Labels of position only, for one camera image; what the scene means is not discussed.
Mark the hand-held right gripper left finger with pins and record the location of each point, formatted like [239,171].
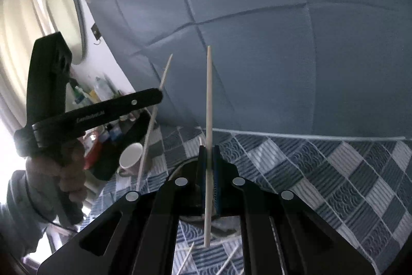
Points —
[202,173]

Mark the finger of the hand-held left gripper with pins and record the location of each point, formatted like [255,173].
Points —
[128,106]

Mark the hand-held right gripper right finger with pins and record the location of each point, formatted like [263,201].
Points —
[217,173]

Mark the black cylindrical utensil holder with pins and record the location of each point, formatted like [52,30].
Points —
[188,169]

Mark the pale wooden chopstick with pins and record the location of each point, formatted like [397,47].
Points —
[209,101]
[165,75]

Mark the row of wooden chopsticks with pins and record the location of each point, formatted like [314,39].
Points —
[229,260]

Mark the person's left forearm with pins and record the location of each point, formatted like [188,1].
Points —
[19,204]

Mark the person's left hand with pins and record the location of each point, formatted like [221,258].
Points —
[45,172]

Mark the cluster of toiletry bottles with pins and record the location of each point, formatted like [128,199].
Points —
[101,88]

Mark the white ceramic mug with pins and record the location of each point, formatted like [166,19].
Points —
[130,155]

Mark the cream curtain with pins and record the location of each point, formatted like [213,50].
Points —
[16,36]

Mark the red bowl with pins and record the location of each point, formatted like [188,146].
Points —
[95,152]

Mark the black binder clip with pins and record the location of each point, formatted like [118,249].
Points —
[96,31]

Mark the blue white patterned tablecloth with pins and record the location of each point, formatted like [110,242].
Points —
[322,172]

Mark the grey backdrop cloth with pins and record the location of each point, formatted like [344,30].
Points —
[273,52]

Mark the oval wall mirror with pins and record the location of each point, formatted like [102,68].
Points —
[64,10]

